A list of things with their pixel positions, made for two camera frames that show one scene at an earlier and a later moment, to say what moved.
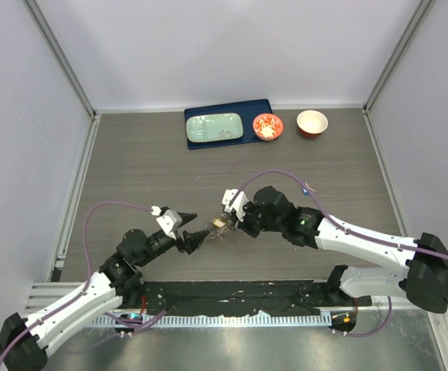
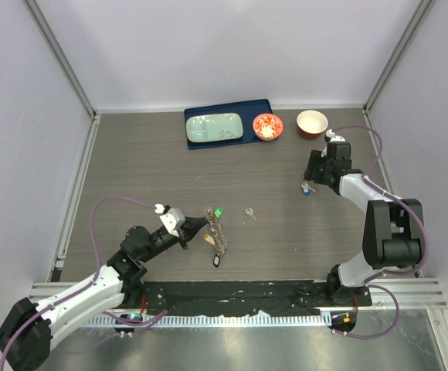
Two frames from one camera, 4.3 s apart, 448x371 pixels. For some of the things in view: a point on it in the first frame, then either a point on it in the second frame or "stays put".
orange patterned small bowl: [267, 127] stays put
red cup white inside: [311, 124] stays put
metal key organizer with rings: [220, 226] → [217, 238]
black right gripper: [244, 224] → [314, 161]
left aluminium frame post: [55, 47] stays put
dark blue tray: [250, 111] stays put
